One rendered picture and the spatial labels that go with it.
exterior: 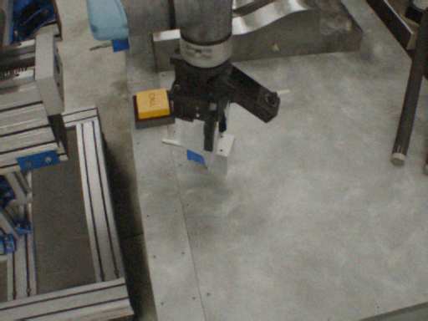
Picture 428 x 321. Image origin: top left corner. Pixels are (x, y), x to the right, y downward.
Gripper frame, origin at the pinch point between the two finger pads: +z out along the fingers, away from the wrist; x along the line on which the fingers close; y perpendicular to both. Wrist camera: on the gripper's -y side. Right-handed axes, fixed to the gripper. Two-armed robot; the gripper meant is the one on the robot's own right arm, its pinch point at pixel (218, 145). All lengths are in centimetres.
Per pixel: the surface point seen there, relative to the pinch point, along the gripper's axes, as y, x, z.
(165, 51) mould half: 18.3, -21.4, -1.1
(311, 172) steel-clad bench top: -17.2, -2.6, 4.6
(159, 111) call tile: 13.8, -6.2, 1.5
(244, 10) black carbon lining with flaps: 5.0, -38.7, -3.8
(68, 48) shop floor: 119, -113, 85
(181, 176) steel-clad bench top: 5.3, 5.1, 4.6
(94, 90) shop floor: 87, -85, 85
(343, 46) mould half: -19.6, -41.7, 2.8
